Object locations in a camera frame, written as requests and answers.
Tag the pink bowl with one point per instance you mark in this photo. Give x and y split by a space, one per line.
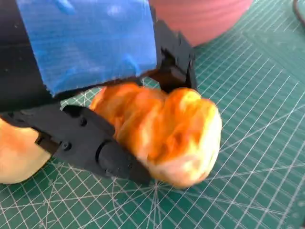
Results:
202 21

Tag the long orange toy bread loaf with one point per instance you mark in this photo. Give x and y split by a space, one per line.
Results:
166 133

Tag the green cutting mat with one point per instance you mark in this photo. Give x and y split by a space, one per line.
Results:
250 143

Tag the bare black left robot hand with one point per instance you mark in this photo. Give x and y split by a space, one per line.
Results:
90 43

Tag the round pale toy bread bun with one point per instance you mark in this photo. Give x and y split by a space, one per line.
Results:
16 155

